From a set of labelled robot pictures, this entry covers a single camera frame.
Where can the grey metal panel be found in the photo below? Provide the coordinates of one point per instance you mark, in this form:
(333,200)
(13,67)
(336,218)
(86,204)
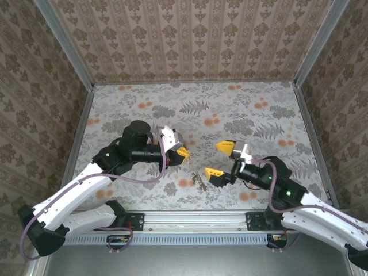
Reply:
(187,261)

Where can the aluminium mounting rail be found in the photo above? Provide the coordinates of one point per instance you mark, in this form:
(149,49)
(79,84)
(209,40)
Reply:
(195,221)

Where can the black connector board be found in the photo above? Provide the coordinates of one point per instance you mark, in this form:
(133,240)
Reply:
(277,240)
(118,241)

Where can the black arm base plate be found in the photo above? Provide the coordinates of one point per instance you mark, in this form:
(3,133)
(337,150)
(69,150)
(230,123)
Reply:
(136,221)
(254,221)

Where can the aluminium frame post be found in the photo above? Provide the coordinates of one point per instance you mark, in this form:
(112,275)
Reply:
(66,43)
(319,43)

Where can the metal band keyring with rings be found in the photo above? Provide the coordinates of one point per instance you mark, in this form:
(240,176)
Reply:
(197,179)

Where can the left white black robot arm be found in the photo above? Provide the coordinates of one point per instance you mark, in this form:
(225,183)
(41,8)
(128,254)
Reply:
(72,192)

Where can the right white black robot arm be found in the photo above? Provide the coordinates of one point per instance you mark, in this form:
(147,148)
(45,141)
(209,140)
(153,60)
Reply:
(316,227)

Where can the aluminium table side rail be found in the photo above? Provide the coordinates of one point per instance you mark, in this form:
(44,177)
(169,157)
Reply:
(313,138)
(82,120)

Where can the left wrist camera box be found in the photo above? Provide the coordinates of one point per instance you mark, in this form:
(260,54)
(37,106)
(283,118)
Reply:
(169,139)

